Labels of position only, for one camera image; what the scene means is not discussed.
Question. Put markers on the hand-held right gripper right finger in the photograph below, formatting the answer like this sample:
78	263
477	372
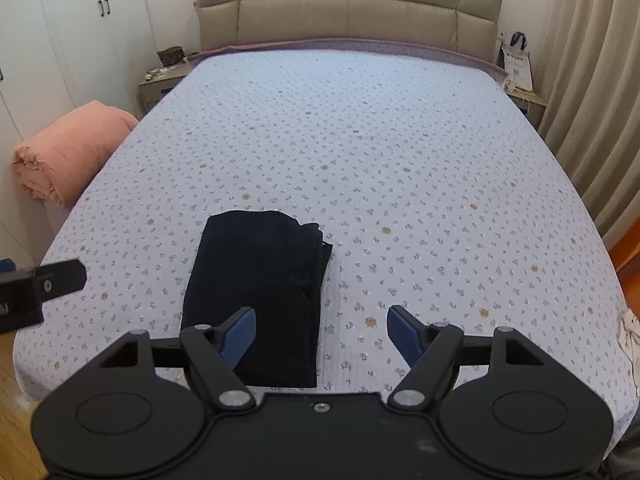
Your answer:
404	334

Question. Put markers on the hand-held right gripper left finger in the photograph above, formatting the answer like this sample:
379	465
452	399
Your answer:
239	334

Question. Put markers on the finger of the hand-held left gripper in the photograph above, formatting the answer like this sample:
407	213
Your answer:
62	277

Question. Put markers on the dark navy garment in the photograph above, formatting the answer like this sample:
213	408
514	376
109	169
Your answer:
265	290

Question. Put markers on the rolled pink blanket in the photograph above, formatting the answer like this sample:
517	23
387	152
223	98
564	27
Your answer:
70	150

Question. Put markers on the bed with dotted sheet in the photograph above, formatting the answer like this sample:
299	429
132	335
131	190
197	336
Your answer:
375	160

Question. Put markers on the grey wooden nightstand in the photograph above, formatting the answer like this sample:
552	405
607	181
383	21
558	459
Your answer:
157	87

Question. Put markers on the small clutter on nightstand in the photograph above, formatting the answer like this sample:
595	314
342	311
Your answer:
157	72

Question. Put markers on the white crumpled cloth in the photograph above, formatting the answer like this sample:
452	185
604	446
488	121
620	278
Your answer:
631	335

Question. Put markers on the white wardrobe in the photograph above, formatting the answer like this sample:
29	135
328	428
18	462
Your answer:
65	35

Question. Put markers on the brown patterned pouch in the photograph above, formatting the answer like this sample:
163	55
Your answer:
171	56

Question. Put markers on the light wooden nightstand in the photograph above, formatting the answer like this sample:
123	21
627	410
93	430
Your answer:
527	105

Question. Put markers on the purple bed sheet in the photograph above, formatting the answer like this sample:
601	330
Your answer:
360	45

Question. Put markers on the white paper shopping bag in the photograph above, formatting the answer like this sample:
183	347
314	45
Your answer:
516	62

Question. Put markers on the beige curtain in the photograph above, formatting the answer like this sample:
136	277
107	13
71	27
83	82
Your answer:
590	85

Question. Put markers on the beige upholstered headboard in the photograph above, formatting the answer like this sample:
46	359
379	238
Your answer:
350	5

